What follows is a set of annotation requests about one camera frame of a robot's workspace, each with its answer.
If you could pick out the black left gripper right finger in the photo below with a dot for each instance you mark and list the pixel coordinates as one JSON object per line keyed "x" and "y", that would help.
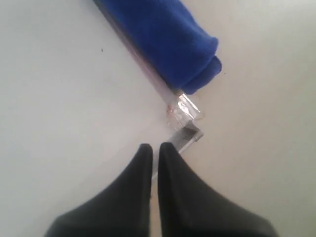
{"x": 190, "y": 208}

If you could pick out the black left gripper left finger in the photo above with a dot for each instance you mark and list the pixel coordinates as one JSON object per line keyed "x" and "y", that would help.
{"x": 120, "y": 210}

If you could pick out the blue microfiber cloth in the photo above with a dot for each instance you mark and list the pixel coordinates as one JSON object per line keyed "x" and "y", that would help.
{"x": 168, "y": 36}

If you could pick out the clear tape front right corner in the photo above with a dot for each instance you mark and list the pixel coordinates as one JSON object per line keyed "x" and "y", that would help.
{"x": 182, "y": 112}

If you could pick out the white whiteboard with aluminium frame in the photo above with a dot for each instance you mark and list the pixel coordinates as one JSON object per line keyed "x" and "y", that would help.
{"x": 75, "y": 96}

